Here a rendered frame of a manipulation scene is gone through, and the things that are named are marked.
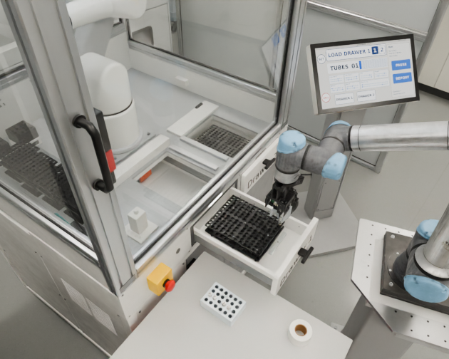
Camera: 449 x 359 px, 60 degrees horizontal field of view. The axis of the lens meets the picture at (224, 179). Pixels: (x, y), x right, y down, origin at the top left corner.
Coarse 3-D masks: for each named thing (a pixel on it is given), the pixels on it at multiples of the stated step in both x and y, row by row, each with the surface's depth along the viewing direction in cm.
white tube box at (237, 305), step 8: (216, 288) 128; (224, 288) 128; (208, 296) 126; (224, 296) 126; (232, 296) 126; (200, 304) 127; (208, 304) 124; (216, 304) 124; (232, 304) 126; (240, 304) 127; (216, 312) 123; (224, 312) 123; (232, 312) 124; (240, 312) 124; (224, 320) 122; (232, 320) 120
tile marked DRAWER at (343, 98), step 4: (352, 92) 175; (336, 96) 173; (340, 96) 174; (344, 96) 174; (348, 96) 174; (352, 96) 175; (336, 100) 173; (340, 100) 174; (344, 100) 174; (348, 100) 174; (352, 100) 175; (336, 104) 174; (340, 104) 174
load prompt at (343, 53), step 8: (336, 48) 172; (344, 48) 173; (352, 48) 173; (360, 48) 174; (368, 48) 175; (376, 48) 176; (384, 48) 176; (328, 56) 171; (336, 56) 172; (344, 56) 173; (352, 56) 174; (360, 56) 174; (368, 56) 175
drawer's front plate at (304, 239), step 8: (312, 224) 131; (304, 232) 129; (312, 232) 134; (304, 240) 127; (296, 248) 124; (304, 248) 134; (288, 256) 122; (296, 256) 128; (288, 264) 120; (280, 272) 118; (288, 272) 126; (280, 280) 120; (272, 288) 122
